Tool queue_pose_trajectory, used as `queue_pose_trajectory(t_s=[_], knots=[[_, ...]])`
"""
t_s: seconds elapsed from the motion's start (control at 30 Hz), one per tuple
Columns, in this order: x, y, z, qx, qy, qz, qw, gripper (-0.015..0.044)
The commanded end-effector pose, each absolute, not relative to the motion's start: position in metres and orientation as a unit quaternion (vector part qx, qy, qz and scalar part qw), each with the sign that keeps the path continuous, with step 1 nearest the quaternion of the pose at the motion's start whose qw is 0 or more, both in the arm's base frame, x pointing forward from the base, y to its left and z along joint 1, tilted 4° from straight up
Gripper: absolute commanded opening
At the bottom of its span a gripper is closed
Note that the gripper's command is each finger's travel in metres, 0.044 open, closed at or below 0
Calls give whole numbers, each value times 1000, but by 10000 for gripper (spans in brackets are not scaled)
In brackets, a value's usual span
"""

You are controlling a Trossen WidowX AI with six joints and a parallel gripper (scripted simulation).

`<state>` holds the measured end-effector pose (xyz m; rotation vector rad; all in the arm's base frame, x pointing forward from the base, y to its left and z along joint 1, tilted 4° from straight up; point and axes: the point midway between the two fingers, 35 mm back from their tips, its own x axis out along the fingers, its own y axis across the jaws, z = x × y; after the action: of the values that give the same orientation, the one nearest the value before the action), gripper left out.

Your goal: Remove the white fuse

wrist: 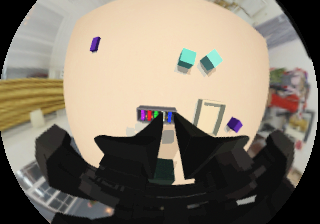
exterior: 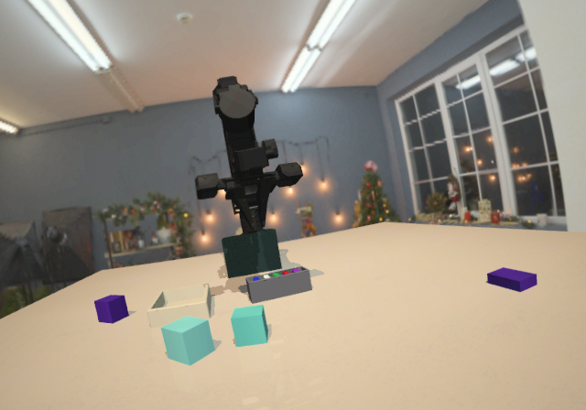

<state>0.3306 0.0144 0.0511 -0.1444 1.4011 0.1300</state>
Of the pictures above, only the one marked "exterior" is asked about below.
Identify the teal cube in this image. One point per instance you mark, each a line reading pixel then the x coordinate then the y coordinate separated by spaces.
pixel 188 339
pixel 249 325

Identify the beige open-top tray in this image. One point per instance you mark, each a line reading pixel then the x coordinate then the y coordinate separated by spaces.
pixel 171 305

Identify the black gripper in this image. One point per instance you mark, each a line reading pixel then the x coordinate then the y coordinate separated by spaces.
pixel 207 185

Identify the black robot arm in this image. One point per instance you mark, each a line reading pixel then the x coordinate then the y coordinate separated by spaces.
pixel 236 107

